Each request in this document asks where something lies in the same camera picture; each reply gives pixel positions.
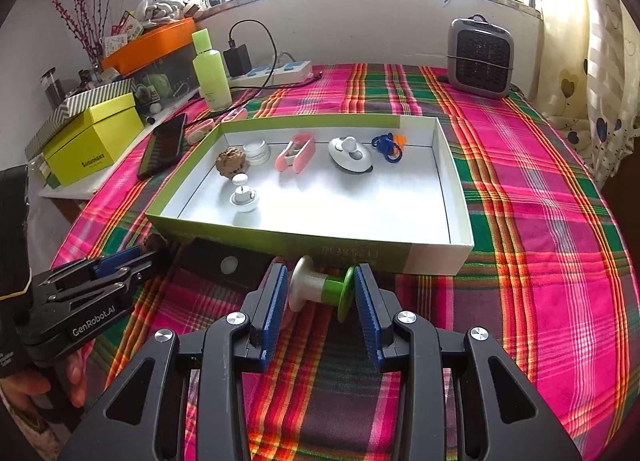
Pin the black smartphone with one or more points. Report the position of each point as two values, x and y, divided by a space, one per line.
162 146

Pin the green and white cardboard tray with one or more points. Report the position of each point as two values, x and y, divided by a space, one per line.
350 206

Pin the clear plastic container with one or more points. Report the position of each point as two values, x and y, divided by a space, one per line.
165 81

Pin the white gloves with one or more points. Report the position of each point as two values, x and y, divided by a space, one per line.
160 6

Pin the large pink clip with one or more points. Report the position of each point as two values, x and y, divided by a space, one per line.
302 153

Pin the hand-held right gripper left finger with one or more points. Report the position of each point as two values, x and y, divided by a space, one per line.
275 306

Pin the white power strip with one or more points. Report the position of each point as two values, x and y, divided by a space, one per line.
290 72

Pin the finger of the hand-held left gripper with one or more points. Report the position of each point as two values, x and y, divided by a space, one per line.
117 261
135 273

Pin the yellow-green cardboard box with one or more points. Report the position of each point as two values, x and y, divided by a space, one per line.
85 141

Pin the grey space heater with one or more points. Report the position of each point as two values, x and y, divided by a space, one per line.
480 58

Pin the white plug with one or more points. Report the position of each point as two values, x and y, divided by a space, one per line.
288 59

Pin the black rectangular device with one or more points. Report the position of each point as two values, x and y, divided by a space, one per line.
210 261

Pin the person's left hand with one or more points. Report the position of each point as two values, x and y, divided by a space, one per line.
76 381

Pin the dark glass jar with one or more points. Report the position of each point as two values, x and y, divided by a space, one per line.
52 88

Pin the dried purple flower branches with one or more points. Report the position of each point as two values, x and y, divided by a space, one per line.
82 16

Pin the blue and orange clip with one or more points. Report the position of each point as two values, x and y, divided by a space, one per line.
385 145

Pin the green plastic bottle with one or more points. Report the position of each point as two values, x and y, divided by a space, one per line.
212 76

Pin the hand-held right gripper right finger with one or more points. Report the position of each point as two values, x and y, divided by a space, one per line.
367 311

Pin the small white jar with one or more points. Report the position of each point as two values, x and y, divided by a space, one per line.
257 151

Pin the patterned cream curtain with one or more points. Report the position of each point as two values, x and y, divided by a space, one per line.
605 91

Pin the white and green spool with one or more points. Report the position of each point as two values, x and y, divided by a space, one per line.
320 288

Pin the green and white paper packet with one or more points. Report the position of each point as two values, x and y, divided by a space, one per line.
122 33

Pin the brown walnut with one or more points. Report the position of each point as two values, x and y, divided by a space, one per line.
231 161
155 242

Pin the black charger adapter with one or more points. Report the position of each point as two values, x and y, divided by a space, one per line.
237 60

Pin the orange plastic tray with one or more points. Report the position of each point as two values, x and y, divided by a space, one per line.
150 43

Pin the small white knob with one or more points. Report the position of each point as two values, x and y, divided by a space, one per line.
244 200

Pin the pink and white clip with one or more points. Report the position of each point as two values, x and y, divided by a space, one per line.
197 131

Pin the grey striped box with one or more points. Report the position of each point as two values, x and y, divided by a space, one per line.
75 103

